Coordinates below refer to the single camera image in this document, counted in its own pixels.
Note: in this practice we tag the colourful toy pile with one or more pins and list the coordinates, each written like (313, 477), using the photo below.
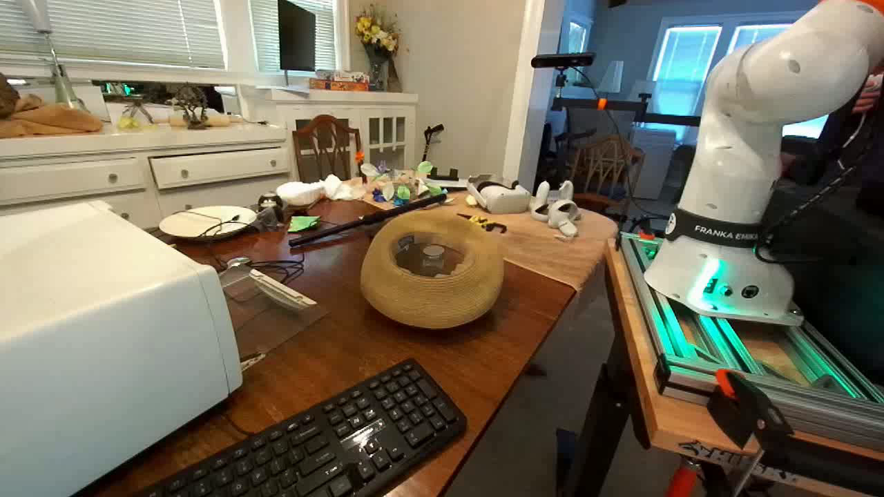
(402, 192)

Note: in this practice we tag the white window blinds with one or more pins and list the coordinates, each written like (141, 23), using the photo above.
(110, 31)

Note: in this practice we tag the white plastic headset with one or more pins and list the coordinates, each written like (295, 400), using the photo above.
(504, 197)

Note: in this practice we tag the black stereo camera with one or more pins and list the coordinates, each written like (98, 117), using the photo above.
(562, 59)

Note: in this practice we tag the dark grey round dish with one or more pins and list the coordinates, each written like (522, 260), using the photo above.
(424, 257)

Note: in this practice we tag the white plate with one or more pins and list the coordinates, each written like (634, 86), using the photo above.
(189, 223)

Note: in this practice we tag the yellow flower bouquet vase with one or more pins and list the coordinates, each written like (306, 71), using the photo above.
(375, 36)

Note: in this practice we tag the black orange clamp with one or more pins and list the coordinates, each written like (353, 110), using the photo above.
(750, 415)

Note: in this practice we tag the white cloth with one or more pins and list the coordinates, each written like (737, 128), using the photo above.
(298, 192)

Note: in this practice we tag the wooden workbench top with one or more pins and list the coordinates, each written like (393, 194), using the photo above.
(678, 424)

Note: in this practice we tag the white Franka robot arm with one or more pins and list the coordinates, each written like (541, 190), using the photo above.
(735, 139)

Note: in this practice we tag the small metal spoon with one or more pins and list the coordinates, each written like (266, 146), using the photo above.
(235, 264)

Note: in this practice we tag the dark metal figurine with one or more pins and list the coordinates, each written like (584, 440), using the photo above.
(195, 110)

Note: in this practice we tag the black monitor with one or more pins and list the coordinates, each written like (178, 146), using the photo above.
(295, 35)

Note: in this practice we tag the aluminium base frame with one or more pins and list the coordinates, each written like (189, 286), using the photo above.
(699, 355)

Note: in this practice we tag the long black stick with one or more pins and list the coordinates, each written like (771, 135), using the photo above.
(349, 227)

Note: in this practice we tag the black computer keyboard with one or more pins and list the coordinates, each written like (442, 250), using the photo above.
(349, 444)

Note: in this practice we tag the white handheld controller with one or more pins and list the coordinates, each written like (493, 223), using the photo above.
(541, 199)
(563, 217)

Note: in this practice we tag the small dark jar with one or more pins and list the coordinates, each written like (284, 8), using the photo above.
(268, 212)

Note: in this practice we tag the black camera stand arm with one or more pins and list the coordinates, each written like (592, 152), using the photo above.
(663, 117)

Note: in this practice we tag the white glass door cabinet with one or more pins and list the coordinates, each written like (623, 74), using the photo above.
(389, 128)

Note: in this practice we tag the tan placemat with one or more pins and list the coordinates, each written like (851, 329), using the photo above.
(552, 257)

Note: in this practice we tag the white toaster oven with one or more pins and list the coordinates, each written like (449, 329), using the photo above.
(91, 348)

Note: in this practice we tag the metal lamp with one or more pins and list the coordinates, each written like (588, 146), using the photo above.
(59, 86)

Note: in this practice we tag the green cloth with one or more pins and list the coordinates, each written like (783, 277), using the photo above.
(305, 226)

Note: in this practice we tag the white drawer cabinet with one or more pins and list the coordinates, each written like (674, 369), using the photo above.
(56, 180)

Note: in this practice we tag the dark wooden chair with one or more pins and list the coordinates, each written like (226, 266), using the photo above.
(322, 152)

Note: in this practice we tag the brown wicker chair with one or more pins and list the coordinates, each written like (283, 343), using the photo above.
(603, 169)

